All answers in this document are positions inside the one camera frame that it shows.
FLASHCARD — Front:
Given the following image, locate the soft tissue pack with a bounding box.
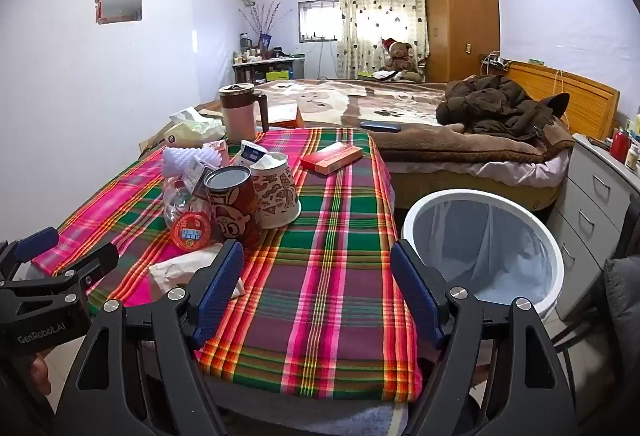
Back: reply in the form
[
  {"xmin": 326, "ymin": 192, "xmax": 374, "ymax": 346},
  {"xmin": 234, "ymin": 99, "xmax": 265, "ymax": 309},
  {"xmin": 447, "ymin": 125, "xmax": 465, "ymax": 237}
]
[{"xmin": 164, "ymin": 108, "xmax": 227, "ymax": 149}]

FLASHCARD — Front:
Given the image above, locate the brown paw print blanket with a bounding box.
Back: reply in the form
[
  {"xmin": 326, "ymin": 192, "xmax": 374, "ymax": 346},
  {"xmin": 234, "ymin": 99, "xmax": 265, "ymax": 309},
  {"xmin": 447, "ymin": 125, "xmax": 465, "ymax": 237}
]
[{"xmin": 255, "ymin": 77, "xmax": 576, "ymax": 164}]

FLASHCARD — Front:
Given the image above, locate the orange cardboard box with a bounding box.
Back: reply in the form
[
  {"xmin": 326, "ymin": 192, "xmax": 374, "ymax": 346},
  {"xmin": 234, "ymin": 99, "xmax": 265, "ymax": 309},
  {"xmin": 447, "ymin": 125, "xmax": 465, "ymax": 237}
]
[{"xmin": 270, "ymin": 105, "xmax": 305, "ymax": 129}]

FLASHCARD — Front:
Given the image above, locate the chair with grey cushion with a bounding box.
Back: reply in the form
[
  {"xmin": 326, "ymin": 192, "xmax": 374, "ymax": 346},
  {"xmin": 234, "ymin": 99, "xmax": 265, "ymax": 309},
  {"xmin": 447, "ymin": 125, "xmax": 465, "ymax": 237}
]
[{"xmin": 550, "ymin": 196, "xmax": 640, "ymax": 417}]

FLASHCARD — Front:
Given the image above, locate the pink mug with handle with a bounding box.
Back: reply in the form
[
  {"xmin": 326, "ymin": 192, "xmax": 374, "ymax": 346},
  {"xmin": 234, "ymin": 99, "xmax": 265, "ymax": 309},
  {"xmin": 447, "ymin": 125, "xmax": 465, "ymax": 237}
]
[{"xmin": 219, "ymin": 84, "xmax": 269, "ymax": 145}]

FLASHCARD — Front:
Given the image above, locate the bed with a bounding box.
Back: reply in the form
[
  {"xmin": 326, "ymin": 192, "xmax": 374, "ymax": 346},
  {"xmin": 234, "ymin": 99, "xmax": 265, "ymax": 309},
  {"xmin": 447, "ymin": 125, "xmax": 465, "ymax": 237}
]
[{"xmin": 195, "ymin": 76, "xmax": 576, "ymax": 212}]

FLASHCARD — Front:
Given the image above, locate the small window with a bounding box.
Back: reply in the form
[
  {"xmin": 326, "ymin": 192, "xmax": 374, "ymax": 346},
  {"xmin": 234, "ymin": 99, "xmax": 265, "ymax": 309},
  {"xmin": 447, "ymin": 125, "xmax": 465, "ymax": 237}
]
[{"xmin": 298, "ymin": 0, "xmax": 341, "ymax": 43}]

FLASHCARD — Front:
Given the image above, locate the white tissue paper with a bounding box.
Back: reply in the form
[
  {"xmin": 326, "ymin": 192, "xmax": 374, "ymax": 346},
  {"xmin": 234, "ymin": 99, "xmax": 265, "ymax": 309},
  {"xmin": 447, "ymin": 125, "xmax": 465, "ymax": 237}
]
[{"xmin": 149, "ymin": 243, "xmax": 246, "ymax": 307}]

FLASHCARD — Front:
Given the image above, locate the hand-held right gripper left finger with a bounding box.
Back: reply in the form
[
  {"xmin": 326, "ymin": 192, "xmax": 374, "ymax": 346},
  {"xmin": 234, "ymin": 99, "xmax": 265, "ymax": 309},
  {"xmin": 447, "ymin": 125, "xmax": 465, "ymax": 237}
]
[{"xmin": 65, "ymin": 239, "xmax": 246, "ymax": 436}]

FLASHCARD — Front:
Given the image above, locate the red medicine box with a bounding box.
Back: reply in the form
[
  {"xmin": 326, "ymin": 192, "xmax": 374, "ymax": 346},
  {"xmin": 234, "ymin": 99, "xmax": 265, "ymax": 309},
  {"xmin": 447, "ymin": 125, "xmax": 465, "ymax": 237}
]
[{"xmin": 300, "ymin": 141, "xmax": 362, "ymax": 176}]

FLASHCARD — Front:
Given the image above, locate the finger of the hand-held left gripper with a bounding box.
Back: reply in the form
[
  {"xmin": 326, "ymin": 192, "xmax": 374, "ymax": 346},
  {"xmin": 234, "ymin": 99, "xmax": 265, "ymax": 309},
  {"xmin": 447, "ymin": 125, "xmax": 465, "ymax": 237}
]
[
  {"xmin": 50, "ymin": 243, "xmax": 120, "ymax": 297},
  {"xmin": 0, "ymin": 226, "xmax": 60, "ymax": 277}
]

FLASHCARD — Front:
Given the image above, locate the brown jacket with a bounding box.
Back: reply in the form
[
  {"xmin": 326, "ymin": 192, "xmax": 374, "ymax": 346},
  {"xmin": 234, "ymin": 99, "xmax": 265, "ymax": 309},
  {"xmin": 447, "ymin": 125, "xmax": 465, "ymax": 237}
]
[{"xmin": 436, "ymin": 75, "xmax": 571, "ymax": 139}]

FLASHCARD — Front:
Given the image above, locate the red cartoon drink can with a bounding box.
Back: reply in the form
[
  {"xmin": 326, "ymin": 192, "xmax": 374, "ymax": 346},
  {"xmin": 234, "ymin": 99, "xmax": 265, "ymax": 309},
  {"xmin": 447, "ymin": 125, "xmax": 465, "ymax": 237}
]
[{"xmin": 202, "ymin": 165, "xmax": 262, "ymax": 247}]

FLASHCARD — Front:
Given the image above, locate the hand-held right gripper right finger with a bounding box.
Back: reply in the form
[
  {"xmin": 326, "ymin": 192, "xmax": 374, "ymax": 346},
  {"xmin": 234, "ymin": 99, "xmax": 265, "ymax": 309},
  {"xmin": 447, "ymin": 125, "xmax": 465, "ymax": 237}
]
[{"xmin": 390, "ymin": 239, "xmax": 576, "ymax": 436}]

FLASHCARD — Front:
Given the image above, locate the clear plastic bottle red cap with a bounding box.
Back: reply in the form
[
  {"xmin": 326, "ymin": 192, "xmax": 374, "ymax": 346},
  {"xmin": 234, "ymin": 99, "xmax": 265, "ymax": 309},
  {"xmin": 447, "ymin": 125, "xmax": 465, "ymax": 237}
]
[{"xmin": 162, "ymin": 173, "xmax": 208, "ymax": 232}]

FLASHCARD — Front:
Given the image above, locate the grey drawer cabinet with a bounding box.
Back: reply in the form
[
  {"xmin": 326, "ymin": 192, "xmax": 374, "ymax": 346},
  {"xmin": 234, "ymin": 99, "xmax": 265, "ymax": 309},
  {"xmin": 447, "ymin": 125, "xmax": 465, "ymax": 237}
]
[{"xmin": 547, "ymin": 132, "xmax": 640, "ymax": 322}]

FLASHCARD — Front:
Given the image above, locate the plaid tablecloth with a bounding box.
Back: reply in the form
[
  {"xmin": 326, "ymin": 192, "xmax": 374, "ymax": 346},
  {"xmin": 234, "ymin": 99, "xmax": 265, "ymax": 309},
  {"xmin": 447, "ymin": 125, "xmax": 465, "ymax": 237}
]
[{"xmin": 32, "ymin": 127, "xmax": 426, "ymax": 404}]

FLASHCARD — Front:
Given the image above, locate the patterned curtain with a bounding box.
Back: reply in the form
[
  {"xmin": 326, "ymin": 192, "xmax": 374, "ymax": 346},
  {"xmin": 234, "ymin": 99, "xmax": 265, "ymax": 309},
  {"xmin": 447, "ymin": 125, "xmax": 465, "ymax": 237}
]
[{"xmin": 336, "ymin": 0, "xmax": 430, "ymax": 80}]

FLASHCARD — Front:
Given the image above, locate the wooden wardrobe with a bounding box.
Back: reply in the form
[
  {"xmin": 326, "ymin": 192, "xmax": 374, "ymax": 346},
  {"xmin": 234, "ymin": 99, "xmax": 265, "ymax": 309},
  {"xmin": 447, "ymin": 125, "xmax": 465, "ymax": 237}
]
[{"xmin": 422, "ymin": 0, "xmax": 501, "ymax": 84}]

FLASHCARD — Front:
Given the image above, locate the white foam fruit net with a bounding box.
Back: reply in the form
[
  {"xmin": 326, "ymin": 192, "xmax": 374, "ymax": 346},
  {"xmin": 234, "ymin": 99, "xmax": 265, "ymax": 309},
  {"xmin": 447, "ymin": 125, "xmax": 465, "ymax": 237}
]
[{"xmin": 162, "ymin": 145, "xmax": 223, "ymax": 178}]

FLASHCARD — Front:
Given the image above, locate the brown teddy bear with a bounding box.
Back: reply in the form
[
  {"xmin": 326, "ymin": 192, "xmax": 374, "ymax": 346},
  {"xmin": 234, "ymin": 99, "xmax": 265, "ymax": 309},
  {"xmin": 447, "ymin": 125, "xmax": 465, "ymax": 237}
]
[{"xmin": 380, "ymin": 38, "xmax": 416, "ymax": 72}]

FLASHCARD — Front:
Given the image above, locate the cluttered side desk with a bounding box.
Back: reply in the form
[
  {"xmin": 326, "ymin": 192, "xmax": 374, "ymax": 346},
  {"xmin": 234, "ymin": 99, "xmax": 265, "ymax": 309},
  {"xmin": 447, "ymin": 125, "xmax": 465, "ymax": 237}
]
[{"xmin": 231, "ymin": 56, "xmax": 306, "ymax": 84}]

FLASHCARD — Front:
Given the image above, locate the wooden headboard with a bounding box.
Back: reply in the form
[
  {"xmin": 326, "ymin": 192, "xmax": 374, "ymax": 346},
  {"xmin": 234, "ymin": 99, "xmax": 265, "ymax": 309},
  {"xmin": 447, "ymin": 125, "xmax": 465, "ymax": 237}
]
[{"xmin": 505, "ymin": 60, "xmax": 621, "ymax": 134}]

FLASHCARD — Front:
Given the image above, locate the white blue carton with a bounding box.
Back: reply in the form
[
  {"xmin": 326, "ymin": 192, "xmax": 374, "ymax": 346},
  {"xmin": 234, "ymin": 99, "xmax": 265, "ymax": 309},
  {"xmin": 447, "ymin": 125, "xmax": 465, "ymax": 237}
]
[{"xmin": 239, "ymin": 140, "xmax": 267, "ymax": 167}]

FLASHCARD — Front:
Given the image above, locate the red lidded plastic cup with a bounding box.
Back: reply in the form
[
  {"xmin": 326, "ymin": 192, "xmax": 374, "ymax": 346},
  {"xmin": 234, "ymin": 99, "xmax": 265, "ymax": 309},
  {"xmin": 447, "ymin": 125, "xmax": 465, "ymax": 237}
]
[{"xmin": 170, "ymin": 211, "xmax": 211, "ymax": 251}]

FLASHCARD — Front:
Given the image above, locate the vase with branches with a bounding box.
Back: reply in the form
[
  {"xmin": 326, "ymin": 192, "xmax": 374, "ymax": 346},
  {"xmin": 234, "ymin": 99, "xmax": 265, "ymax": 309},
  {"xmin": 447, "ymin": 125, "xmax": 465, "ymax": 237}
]
[{"xmin": 239, "ymin": 1, "xmax": 283, "ymax": 60}]

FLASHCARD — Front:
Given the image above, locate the patterned paper cup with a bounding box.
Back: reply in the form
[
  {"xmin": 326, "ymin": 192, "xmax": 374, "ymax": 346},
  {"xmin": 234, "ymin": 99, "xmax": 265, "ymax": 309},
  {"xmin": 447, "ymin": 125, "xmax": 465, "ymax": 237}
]
[{"xmin": 250, "ymin": 152, "xmax": 302, "ymax": 230}]

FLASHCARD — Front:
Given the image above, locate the white round bin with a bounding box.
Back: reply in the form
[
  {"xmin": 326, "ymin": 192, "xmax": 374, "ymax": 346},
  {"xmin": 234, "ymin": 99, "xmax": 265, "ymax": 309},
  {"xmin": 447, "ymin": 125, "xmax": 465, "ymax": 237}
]
[{"xmin": 402, "ymin": 189, "xmax": 565, "ymax": 322}]

